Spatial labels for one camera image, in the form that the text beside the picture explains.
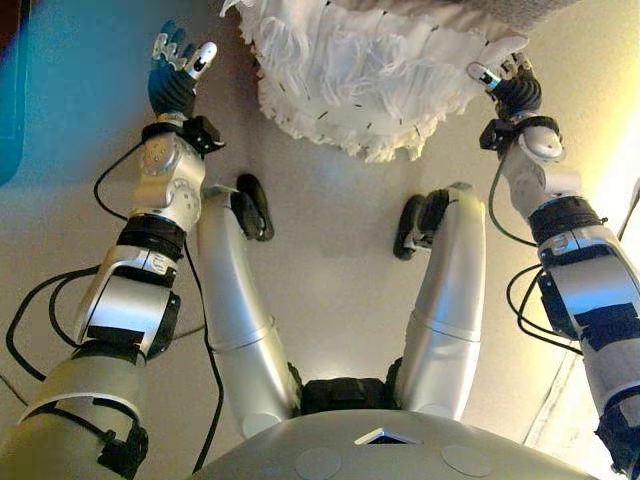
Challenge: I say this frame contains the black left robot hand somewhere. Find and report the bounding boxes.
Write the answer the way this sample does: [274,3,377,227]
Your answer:
[146,18,219,120]

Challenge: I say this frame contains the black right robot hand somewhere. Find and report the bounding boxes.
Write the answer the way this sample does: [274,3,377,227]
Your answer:
[466,33,544,120]

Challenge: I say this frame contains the white fringed cushion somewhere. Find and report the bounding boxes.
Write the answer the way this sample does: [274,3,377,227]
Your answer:
[218,0,531,164]

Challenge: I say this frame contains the grey fabric armchair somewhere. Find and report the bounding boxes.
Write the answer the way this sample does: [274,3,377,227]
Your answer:
[324,0,586,37]

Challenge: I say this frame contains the glossy brown wooden cabinet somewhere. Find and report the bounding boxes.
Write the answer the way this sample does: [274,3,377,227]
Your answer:
[0,0,42,187]

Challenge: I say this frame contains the silver right robot leg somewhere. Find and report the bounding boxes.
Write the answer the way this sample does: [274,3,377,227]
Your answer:
[391,182,487,422]

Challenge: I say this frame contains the silver robot leg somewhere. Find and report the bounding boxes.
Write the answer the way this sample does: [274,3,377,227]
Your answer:
[196,172,302,440]
[391,182,487,422]

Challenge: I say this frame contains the silver left robot leg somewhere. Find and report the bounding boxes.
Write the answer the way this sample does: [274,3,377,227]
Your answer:
[196,172,302,440]

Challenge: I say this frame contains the grey robot torso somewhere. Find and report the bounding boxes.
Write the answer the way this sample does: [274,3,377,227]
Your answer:
[188,377,597,480]

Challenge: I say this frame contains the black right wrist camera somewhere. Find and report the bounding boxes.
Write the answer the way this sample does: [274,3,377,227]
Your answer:
[478,118,522,152]

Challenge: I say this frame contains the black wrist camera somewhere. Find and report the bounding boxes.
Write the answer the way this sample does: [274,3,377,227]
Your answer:
[478,118,522,152]
[181,115,227,155]

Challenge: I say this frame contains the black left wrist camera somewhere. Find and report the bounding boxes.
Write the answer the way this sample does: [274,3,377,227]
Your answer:
[181,115,227,155]

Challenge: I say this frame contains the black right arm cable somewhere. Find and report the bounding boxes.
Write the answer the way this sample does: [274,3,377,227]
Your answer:
[486,149,587,357]

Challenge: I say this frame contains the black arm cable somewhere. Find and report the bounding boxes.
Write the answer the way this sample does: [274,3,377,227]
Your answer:
[4,139,227,474]
[486,149,587,357]

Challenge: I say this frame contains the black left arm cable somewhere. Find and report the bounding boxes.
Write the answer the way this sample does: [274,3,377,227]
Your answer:
[4,139,227,474]

